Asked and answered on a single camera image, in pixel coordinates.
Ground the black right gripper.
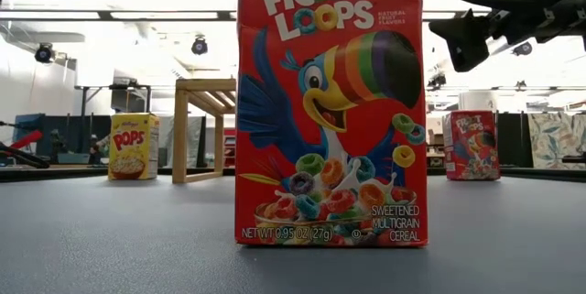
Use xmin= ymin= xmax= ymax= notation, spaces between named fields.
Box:
xmin=429 ymin=0 xmax=586 ymax=73

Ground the red Froot Loops cereal box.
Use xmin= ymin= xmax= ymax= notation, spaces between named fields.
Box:
xmin=441 ymin=110 xmax=502 ymax=182
xmin=234 ymin=0 xmax=429 ymax=248

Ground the yellow Corn Pops cereal box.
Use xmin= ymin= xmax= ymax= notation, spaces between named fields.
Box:
xmin=107 ymin=112 xmax=161 ymax=181

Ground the wooden slatted shelf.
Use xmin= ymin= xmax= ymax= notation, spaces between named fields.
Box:
xmin=171 ymin=78 xmax=238 ymax=185

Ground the long ceiling light fixture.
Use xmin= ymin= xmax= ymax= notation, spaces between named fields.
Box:
xmin=421 ymin=9 xmax=491 ymax=21
xmin=0 ymin=9 xmax=238 ymax=22

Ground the black partition panel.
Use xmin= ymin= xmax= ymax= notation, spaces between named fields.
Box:
xmin=496 ymin=111 xmax=534 ymax=169

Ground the floral patterned curtain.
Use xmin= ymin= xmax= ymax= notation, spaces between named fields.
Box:
xmin=527 ymin=111 xmax=586 ymax=170

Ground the red storage unit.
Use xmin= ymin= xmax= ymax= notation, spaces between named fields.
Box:
xmin=222 ymin=127 xmax=237 ymax=169

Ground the black metal table frame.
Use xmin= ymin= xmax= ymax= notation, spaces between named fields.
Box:
xmin=0 ymin=164 xmax=586 ymax=183

